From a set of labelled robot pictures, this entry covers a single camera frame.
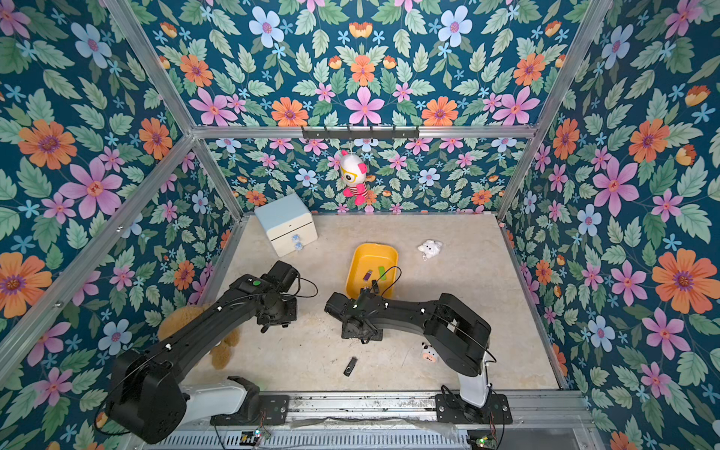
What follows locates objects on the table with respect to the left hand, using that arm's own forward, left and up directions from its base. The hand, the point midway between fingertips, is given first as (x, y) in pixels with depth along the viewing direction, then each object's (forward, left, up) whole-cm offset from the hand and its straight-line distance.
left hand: (294, 315), depth 82 cm
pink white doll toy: (+43, -20, +18) cm, 51 cm away
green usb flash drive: (+20, -28, -10) cm, 36 cm away
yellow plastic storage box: (+24, -24, -9) cm, 35 cm away
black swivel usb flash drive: (-14, -16, -8) cm, 22 cm away
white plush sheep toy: (+25, -47, -5) cm, 53 cm away
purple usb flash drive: (+17, -22, -9) cm, 30 cm away
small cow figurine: (-12, -39, -7) cm, 42 cm away
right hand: (-4, -18, -7) cm, 20 cm away
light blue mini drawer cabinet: (+33, +5, +6) cm, 33 cm away
